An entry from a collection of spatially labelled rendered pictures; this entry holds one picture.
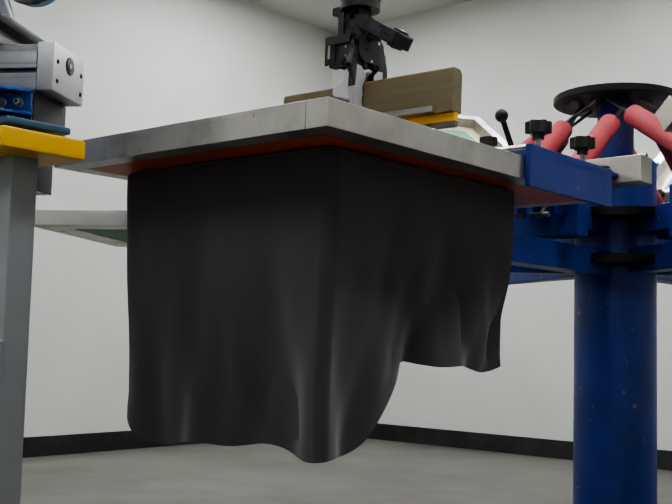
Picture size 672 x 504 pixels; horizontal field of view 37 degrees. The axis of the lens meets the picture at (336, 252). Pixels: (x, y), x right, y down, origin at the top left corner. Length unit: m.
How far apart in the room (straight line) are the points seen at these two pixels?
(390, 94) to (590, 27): 4.90
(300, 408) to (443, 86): 0.61
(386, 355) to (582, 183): 0.54
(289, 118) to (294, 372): 0.35
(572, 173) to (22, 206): 0.90
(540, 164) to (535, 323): 4.83
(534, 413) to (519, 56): 2.30
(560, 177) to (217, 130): 0.62
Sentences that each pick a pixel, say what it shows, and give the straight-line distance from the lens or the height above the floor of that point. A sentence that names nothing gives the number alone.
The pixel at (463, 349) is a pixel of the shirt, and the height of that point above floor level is 0.68.
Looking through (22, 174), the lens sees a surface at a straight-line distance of 1.44.
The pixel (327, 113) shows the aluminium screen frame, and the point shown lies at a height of 0.97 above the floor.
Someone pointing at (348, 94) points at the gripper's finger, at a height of 1.12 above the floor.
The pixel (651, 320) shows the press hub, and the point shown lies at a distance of 2.57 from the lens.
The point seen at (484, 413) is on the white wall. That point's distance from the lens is 6.68.
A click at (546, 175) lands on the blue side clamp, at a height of 0.96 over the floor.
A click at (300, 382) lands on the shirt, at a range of 1.39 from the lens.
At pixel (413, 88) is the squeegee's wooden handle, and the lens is 1.73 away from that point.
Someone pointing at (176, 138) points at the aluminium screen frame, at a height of 0.97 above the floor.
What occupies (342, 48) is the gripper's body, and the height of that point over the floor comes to 1.20.
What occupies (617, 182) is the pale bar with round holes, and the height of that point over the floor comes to 0.99.
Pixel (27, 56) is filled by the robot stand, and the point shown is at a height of 1.19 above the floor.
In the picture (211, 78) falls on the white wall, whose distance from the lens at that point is 6.83.
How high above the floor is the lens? 0.69
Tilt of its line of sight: 5 degrees up
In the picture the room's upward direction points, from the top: 2 degrees clockwise
